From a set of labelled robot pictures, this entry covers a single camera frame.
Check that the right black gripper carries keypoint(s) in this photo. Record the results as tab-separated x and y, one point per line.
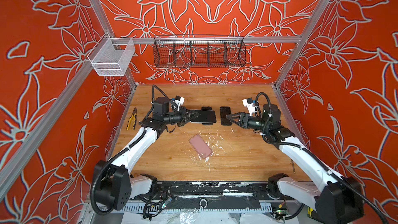
243	122

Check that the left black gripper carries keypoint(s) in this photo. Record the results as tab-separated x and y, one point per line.
183	117

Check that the black phone case with holes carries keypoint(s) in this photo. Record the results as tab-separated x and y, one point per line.
209	108

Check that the black phone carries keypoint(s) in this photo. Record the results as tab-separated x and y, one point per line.
206	116

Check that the pink phone case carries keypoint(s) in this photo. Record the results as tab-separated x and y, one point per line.
200	146

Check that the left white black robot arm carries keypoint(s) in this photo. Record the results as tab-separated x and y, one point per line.
113	184

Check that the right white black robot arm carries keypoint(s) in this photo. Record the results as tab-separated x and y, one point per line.
335	198

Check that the yellow black pliers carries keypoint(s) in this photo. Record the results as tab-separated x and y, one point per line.
131	123

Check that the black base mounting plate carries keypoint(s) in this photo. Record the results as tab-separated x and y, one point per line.
196	189

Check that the clear plastic bin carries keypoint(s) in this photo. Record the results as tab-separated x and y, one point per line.
112	56

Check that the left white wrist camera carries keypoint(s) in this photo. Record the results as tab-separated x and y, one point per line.
179	100

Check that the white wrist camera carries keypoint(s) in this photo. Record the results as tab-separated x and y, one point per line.
179	100
249	103

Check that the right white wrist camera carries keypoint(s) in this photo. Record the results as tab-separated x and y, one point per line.
249	103

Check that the black wire basket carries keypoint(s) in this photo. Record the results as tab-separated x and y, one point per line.
199	51

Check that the grey slotted cable duct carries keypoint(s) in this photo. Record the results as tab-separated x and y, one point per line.
137	207

